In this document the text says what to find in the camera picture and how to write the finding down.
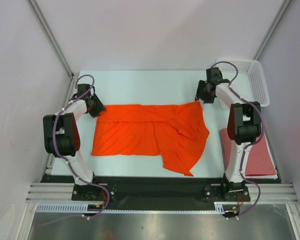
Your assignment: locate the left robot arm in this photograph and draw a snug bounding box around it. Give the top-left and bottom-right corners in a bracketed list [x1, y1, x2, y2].
[43, 93, 106, 200]

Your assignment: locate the folded pink t shirt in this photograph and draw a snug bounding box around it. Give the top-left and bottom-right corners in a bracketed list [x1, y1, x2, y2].
[219, 128, 278, 179]

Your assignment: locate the white cable duct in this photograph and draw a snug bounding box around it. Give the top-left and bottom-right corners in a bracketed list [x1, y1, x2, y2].
[36, 201, 241, 215]

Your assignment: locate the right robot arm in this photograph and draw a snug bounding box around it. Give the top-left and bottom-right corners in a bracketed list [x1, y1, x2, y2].
[195, 80, 264, 201]

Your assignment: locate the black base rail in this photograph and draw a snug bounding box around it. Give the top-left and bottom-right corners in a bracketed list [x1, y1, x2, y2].
[39, 174, 282, 211]

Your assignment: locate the orange t shirt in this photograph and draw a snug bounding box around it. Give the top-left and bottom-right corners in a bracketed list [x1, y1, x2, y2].
[91, 101, 210, 177]

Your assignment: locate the white plastic basket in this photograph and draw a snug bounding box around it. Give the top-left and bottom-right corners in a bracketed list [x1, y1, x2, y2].
[216, 58, 270, 108]

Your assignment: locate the aluminium frame bar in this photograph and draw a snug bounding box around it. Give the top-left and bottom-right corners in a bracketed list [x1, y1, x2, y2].
[25, 183, 298, 204]

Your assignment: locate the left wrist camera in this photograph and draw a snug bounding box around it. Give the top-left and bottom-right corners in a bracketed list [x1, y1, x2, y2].
[76, 83, 95, 100]

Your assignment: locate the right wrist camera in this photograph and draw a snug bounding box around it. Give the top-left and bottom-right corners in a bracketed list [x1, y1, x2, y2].
[205, 67, 223, 82]

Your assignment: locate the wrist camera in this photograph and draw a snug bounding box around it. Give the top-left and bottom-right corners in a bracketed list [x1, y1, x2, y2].
[76, 83, 95, 100]
[205, 67, 223, 82]

